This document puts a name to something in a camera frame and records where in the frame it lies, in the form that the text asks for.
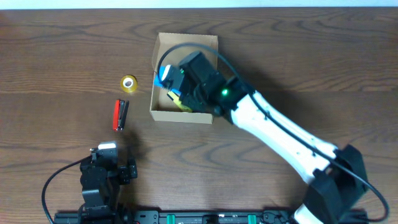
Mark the yellow highlighter marker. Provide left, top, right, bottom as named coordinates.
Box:
left=167, top=91, right=192, bottom=113

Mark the brown cardboard box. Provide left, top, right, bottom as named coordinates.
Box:
left=149, top=32, right=218, bottom=124

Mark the red black stapler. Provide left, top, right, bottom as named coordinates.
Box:
left=113, top=99, right=129, bottom=131

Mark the yellow tape roll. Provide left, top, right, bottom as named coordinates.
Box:
left=120, top=75, right=137, bottom=93

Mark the blue plastic tray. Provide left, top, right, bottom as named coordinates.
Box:
left=154, top=65, right=181, bottom=95

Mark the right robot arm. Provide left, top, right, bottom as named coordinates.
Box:
left=157, top=51, right=369, bottom=223

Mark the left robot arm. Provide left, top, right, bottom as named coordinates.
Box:
left=80, top=156, right=137, bottom=220

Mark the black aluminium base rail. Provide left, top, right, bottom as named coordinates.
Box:
left=54, top=210, right=294, bottom=224

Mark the right black cable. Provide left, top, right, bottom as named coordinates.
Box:
left=156, top=42, right=390, bottom=222

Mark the black cable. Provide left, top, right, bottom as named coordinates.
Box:
left=156, top=42, right=390, bottom=222
left=41, top=154, right=94, bottom=224

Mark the left black cable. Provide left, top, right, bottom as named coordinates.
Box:
left=41, top=154, right=94, bottom=224

